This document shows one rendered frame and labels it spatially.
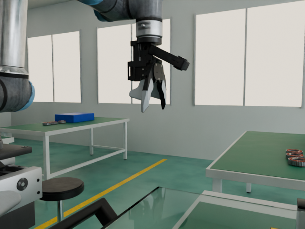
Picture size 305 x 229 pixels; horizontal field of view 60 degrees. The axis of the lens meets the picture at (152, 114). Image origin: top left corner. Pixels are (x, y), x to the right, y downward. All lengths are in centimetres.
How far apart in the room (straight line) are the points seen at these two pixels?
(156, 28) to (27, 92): 50
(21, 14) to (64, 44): 571
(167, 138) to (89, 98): 206
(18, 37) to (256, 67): 413
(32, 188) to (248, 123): 421
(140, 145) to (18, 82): 465
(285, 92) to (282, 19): 114
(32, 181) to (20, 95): 30
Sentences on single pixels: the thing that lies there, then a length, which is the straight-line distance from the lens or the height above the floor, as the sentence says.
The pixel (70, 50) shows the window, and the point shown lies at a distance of 655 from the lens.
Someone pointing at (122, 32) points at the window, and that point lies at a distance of 573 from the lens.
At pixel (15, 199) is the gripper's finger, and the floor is 111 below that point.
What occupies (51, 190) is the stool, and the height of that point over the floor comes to 56.
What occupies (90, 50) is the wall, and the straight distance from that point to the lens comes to 617.
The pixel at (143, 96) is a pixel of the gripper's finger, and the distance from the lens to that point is 68.
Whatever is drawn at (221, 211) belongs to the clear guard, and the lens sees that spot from 34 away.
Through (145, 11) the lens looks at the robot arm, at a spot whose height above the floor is 142.
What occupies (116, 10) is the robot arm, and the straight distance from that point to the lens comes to 76.
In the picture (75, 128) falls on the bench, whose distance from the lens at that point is 372.
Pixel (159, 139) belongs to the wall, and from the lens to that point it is 526.
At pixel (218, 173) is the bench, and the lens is 165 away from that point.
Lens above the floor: 120
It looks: 5 degrees down
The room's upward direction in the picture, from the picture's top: straight up
